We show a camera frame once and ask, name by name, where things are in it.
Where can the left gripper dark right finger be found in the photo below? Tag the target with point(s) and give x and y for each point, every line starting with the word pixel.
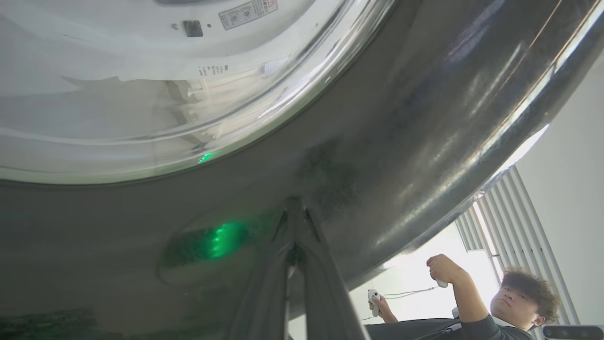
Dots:
pixel 325 293

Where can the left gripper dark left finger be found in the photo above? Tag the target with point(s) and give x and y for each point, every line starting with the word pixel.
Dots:
pixel 269 293

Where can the black glass washer door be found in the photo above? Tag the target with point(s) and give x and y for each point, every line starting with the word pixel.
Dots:
pixel 401 141

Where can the person left forearm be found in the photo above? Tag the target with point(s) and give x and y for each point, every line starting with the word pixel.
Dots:
pixel 467 297

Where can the person right hand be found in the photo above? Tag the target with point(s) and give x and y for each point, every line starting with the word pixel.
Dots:
pixel 386 311

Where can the person left hand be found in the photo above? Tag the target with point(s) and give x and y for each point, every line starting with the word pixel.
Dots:
pixel 443 268

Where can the white handheld controller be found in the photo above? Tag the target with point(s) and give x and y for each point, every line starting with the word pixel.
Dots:
pixel 442 284
pixel 373 296

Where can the person in dark shirt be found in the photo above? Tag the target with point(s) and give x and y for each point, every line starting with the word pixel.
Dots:
pixel 519 302

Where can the white window blinds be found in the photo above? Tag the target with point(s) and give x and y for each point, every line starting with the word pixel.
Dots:
pixel 514 226

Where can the black flat device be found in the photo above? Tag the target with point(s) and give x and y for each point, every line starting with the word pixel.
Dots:
pixel 573 333

